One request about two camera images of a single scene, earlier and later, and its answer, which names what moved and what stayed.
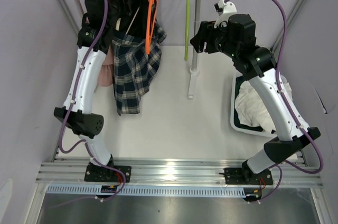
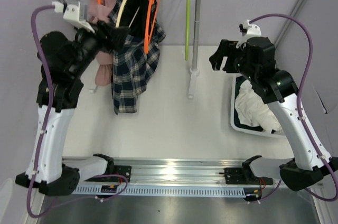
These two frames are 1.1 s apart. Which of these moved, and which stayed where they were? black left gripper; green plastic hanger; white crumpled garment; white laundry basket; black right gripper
Moved: black left gripper; black right gripper
Stayed: white laundry basket; white crumpled garment; green plastic hanger
